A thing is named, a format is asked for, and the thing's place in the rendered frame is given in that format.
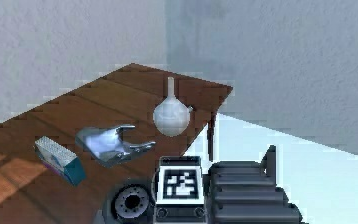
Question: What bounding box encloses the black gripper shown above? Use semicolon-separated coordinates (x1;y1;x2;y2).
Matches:
102;180;155;224

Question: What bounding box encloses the white round vase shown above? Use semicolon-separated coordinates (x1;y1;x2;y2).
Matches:
152;76;194;138

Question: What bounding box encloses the silver metal sculpture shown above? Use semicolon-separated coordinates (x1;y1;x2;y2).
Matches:
74;124;157;168

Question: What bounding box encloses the teal and white box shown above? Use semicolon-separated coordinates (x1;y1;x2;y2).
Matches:
33;135;87;187

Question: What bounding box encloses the brown wooden table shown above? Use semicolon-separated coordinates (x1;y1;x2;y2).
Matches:
0;62;234;224

